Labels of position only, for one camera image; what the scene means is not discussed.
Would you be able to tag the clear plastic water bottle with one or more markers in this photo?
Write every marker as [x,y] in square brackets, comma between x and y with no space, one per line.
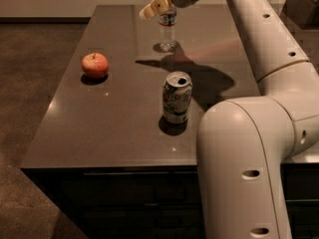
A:
[167,21]

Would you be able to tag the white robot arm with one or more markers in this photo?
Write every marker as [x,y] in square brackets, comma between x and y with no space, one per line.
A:
[241,143]

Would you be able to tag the green white 7up can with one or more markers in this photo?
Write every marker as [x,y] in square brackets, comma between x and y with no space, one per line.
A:
[176,96]

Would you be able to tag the red apple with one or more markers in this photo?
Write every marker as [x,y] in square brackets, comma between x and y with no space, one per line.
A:
[95,66]

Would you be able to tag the dark box with snacks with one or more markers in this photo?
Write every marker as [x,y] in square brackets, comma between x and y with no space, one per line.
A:
[304,13]

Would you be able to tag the dark cabinet drawers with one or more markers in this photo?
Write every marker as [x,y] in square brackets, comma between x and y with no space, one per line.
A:
[183,202]

